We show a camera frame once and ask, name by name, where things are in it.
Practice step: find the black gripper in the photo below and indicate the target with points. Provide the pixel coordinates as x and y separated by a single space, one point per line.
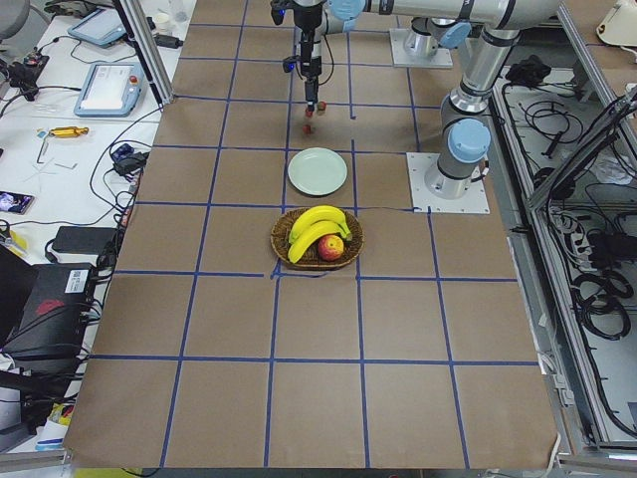
310 54

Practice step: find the pale green plate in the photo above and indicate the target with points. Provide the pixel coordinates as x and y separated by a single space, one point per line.
317 171

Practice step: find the yellow banana bunch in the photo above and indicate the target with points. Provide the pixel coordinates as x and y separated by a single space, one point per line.
313 224

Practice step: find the white paper cup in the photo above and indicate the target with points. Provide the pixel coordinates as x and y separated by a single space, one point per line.
162 24

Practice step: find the red yellow apple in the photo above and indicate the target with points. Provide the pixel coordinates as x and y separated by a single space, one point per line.
330 247

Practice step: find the brown wicker basket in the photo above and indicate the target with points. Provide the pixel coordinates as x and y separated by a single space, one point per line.
311 260

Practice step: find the near teach pendant blue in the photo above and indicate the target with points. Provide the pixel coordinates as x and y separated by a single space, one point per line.
110 90

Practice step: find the teach pendant blue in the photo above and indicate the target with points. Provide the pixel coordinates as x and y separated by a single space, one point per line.
110 90
101 28

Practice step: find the far teach pendant blue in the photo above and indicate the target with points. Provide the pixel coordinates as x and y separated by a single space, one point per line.
101 28

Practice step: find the black power adapter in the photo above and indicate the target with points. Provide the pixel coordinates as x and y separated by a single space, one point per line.
82 239

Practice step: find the smartphone on table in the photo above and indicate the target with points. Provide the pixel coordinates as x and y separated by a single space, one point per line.
16 203

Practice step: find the black computer box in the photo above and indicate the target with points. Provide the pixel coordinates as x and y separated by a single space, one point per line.
43 307

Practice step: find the aluminium frame post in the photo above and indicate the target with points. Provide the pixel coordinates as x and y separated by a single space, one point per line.
139 34

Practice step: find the yellow handle screwdriver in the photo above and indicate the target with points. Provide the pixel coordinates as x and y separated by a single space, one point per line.
68 131

